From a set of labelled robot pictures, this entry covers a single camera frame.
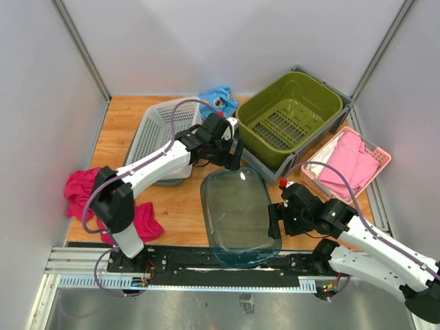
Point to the grey plastic bin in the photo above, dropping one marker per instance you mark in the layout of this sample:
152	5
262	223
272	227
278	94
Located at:
271	176

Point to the olive green plastic basin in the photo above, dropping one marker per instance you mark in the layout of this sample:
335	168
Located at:
281	118

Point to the pink folded cloth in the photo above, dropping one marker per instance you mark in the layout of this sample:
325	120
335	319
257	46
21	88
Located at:
347	154

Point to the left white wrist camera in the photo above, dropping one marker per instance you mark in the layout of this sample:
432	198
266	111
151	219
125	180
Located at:
231	126

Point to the blue patterned cloth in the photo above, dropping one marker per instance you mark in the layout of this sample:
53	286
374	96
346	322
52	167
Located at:
221	99

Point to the white perforated plastic basket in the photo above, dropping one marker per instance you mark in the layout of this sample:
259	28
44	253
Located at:
159	124

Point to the aluminium frame rail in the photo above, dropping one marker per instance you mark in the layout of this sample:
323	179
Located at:
87	267

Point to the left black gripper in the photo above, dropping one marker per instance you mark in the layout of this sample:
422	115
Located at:
231	161

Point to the magenta cloth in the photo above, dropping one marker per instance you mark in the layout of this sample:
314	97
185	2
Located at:
78	189

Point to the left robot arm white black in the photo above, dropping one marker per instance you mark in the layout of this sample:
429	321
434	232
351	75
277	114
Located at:
114	191

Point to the translucent blue plastic tub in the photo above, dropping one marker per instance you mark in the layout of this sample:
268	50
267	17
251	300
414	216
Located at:
235	211

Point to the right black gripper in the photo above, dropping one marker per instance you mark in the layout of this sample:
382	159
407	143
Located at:
276	212

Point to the pink plastic basket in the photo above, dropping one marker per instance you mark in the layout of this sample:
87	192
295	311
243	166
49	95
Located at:
378	153

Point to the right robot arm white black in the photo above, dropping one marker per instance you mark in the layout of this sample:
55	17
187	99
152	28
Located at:
357	248

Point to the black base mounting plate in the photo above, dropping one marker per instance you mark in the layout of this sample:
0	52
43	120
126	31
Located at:
195	267

